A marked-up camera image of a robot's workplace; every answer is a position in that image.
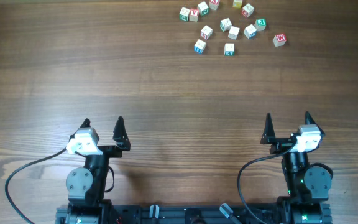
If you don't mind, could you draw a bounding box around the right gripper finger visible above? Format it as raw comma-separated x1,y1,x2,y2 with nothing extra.
260,113,276,144
305,111,325,137

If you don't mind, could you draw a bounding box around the plain number 2 block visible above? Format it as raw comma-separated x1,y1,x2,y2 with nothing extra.
228,26,240,40

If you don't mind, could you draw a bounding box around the blue H wooden block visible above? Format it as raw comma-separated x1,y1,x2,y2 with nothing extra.
194,39,206,54

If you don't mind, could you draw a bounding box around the red edged wooden block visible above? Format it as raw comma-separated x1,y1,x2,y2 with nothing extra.
200,25,213,40

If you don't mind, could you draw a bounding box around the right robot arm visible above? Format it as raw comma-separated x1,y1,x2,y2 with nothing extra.
260,112,333,224

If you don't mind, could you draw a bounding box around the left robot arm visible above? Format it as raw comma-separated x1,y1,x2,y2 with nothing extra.
55,116,131,224

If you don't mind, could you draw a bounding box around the red M wooden block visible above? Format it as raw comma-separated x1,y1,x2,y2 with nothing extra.
273,34,287,47

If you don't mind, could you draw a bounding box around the green A wooden block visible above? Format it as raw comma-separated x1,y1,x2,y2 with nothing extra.
224,43,235,56

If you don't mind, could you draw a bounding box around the blue edged wooden block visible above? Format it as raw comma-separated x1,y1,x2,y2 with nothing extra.
244,24,257,39

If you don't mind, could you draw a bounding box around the green F wooden block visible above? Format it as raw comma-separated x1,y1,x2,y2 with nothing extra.
254,18,267,31

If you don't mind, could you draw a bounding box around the green P wooden block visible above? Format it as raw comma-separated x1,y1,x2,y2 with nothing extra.
219,18,232,32

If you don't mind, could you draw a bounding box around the red O wooden block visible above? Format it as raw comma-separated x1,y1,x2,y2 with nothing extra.
241,3,254,18

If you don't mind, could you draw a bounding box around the green N wooden block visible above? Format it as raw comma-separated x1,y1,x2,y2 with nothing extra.
179,7,190,21

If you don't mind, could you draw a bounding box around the yellow wooden block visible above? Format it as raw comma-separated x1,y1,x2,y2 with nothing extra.
232,0,242,9

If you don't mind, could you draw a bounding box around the red A wooden block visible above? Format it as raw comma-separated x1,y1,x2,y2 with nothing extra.
189,9,199,22

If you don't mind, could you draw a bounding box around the red X wooden block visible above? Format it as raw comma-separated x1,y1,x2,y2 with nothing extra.
209,0,220,11

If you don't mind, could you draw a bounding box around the green letter block top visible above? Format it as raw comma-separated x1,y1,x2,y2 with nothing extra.
198,1,209,16

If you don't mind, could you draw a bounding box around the right black cable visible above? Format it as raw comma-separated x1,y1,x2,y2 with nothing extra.
236,146,295,224

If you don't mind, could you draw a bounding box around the black cable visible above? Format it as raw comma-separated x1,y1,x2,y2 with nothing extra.
236,146,295,224
4,147,68,224

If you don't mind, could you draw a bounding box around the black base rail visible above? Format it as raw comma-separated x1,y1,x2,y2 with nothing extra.
55,203,333,224

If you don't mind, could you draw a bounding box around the left black cable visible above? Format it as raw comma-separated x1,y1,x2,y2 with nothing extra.
4,147,68,224

